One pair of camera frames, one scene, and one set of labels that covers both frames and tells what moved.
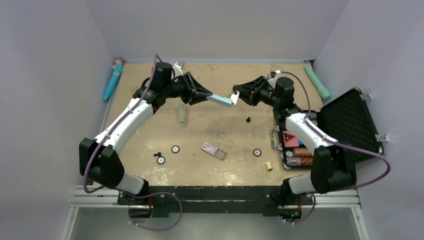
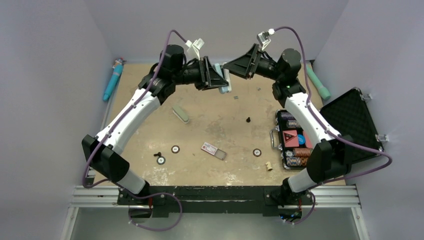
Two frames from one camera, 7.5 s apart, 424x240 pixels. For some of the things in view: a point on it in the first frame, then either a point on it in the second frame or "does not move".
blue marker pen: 117,69 does not move
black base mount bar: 204,200 does not move
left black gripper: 194,93 -> 209,78
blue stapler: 220,100 -> 224,89
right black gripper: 249,92 -> 241,67
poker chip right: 257,152 does not move
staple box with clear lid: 216,152 does not move
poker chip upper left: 175,149 does not move
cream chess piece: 269,166 does not move
